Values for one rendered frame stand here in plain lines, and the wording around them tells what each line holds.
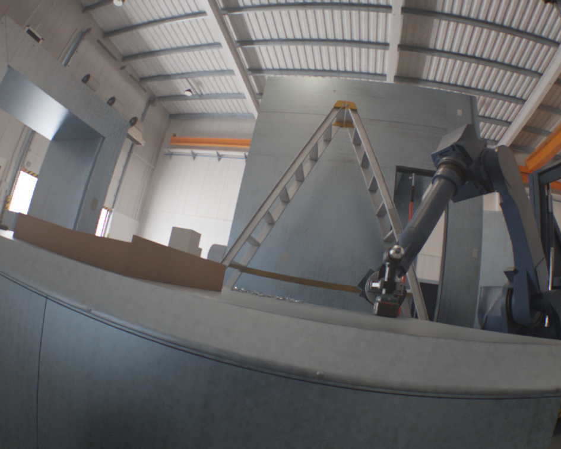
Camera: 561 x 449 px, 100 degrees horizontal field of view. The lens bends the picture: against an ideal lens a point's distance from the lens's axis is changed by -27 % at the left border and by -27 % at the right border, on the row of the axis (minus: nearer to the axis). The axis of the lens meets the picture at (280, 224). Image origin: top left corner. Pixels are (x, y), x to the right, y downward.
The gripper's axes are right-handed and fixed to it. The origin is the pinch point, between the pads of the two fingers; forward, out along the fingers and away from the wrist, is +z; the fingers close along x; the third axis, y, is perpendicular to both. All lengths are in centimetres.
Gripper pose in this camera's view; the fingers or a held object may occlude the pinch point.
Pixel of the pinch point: (389, 285)
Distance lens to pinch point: 108.9
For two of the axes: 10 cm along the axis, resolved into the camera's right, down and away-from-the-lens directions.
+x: -9.6, -1.3, 2.4
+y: -1.8, 9.6, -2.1
